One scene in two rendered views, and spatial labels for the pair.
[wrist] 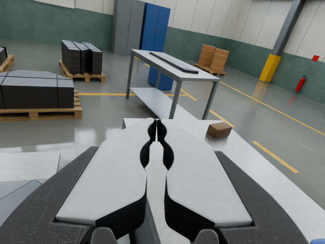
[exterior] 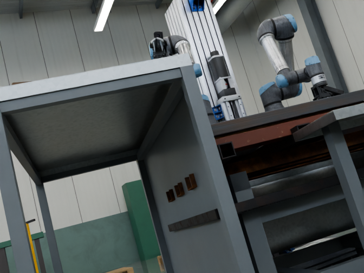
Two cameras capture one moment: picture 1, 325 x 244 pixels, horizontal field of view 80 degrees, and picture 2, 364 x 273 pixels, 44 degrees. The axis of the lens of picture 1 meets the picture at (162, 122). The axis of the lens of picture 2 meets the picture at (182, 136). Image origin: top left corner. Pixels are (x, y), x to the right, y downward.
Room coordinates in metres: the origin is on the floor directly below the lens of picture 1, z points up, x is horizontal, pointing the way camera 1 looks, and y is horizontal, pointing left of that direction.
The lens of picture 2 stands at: (2.16, 0.30, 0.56)
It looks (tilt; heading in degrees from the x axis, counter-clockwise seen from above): 11 degrees up; 189
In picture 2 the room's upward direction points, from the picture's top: 16 degrees counter-clockwise
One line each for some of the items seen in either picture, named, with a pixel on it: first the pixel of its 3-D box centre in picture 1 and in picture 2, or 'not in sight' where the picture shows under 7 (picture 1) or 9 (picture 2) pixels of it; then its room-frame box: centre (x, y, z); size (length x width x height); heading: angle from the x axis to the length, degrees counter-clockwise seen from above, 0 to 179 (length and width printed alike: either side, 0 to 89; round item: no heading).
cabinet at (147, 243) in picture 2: not in sight; (151, 216); (-9.13, -2.72, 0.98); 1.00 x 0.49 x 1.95; 122
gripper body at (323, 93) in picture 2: not in sight; (322, 95); (-0.24, 0.71, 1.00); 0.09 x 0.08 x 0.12; 114
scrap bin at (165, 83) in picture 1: (161, 75); not in sight; (4.93, 0.28, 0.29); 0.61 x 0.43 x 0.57; 32
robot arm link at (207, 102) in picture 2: not in sight; (200, 106); (-0.46, 0.06, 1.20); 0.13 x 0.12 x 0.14; 97
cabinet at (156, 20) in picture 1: (153, 32); not in sight; (8.73, 1.16, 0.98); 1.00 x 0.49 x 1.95; 122
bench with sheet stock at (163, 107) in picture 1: (164, 89); not in sight; (3.22, 0.09, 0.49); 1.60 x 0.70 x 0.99; 36
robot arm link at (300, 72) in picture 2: not in sight; (305, 74); (-0.34, 0.68, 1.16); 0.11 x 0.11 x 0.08; 12
